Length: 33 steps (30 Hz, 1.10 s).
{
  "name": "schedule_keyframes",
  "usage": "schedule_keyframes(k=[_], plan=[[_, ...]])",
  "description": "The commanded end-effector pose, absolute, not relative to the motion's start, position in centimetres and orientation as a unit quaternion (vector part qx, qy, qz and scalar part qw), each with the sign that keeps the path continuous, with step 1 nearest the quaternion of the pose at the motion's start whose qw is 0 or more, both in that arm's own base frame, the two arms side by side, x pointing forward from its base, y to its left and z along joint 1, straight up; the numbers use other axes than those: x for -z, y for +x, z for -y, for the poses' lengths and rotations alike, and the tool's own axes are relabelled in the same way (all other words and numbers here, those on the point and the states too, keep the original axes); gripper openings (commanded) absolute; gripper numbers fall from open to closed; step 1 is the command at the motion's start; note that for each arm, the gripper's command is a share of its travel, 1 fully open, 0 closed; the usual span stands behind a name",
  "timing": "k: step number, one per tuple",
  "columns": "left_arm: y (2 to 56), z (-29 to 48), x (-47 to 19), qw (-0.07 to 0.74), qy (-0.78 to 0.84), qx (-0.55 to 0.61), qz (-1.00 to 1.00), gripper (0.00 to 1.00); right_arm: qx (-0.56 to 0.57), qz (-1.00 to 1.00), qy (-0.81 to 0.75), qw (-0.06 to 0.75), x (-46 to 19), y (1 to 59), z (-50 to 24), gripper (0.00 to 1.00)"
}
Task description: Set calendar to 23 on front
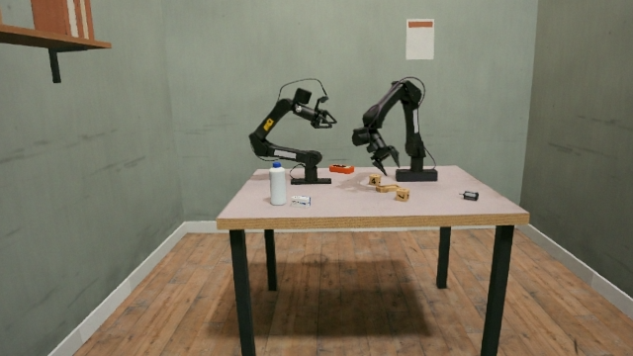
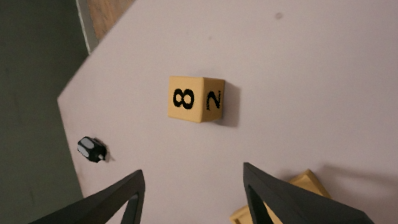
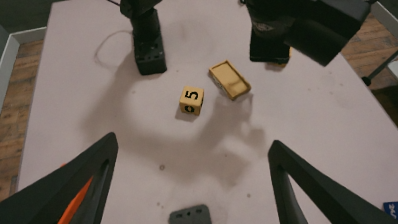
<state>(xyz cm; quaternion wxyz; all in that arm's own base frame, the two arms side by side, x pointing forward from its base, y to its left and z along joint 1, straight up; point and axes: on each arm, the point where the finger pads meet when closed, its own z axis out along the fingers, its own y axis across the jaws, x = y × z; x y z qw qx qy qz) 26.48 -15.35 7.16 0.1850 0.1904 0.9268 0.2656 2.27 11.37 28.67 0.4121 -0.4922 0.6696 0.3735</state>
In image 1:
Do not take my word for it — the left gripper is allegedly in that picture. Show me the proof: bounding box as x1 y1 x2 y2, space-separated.
371 138 401 176

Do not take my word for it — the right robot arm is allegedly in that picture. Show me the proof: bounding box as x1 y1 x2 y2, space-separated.
249 88 331 184

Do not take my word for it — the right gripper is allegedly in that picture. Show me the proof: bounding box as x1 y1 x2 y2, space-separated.
303 96 337 129

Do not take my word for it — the orange digital multimeter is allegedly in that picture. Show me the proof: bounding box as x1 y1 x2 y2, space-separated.
329 164 354 174

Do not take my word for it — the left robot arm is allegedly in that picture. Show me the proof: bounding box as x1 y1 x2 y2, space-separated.
352 80 438 174

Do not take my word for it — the blue and white small box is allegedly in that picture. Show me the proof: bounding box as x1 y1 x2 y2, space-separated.
291 196 311 208

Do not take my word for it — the tan rectangular tray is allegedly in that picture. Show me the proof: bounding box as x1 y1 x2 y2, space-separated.
376 184 401 193

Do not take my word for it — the white bottle with blue cap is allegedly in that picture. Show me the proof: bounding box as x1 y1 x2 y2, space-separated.
269 162 287 206

